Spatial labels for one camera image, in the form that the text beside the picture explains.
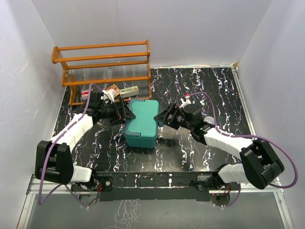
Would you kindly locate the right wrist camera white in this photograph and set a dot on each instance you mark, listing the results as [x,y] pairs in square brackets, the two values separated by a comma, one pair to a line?
[185,101]

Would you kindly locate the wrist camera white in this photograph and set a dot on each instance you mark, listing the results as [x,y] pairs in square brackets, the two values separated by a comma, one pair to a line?
[109,95]
[185,101]

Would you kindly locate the orange medicine box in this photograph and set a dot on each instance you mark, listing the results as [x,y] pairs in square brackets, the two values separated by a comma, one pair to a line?
[115,91]

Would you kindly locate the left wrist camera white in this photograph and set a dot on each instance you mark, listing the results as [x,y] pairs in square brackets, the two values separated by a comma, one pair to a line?
[109,95]

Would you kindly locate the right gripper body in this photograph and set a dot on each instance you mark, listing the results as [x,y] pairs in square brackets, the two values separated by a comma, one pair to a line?
[178,119]

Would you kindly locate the teal medicine kit box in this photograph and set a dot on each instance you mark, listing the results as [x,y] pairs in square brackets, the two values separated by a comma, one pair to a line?
[141,132]

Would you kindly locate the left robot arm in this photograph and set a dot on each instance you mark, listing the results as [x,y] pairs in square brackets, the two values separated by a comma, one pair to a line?
[53,158]

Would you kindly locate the white-green medicine box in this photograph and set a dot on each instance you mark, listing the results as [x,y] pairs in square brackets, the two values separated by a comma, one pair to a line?
[129,92]

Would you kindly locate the wooden orange shelf rack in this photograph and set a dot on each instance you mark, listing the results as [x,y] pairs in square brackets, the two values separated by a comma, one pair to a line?
[124,64]

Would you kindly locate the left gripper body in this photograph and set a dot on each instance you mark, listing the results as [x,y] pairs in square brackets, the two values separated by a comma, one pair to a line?
[111,112]

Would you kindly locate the red-white medicine box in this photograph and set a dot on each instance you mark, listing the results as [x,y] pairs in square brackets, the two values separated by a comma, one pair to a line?
[85,94]

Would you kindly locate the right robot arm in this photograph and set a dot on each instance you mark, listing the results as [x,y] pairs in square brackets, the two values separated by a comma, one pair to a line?
[259,165]

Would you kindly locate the clear round container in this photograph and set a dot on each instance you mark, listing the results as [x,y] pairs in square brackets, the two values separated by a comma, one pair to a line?
[209,120]

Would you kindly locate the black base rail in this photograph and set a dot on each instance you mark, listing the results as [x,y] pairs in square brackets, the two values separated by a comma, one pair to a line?
[161,185]

